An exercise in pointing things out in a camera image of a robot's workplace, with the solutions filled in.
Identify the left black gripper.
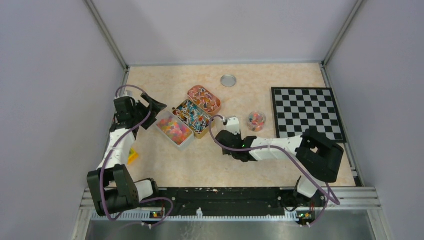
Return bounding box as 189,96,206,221
131,92,167,129

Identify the clear glass jar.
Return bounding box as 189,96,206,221
247,111,267,132

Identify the silver round lid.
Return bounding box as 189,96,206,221
220,74,237,88

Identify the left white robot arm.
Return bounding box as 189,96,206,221
86,93,167,217

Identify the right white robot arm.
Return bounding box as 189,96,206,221
212,128,344,206

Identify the gold lollipop tin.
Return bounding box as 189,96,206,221
172,99,214,139

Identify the yellow plastic cube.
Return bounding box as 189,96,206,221
127,148,139,165

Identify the pink candy tin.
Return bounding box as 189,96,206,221
187,85,222,116

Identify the white star candy tin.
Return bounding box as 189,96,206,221
154,110,195,151

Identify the black white chessboard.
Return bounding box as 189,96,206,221
270,87,347,144

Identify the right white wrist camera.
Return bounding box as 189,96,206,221
223,116,241,135

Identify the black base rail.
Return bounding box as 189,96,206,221
140,187,325,217

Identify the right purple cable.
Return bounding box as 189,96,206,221
207,114,341,228

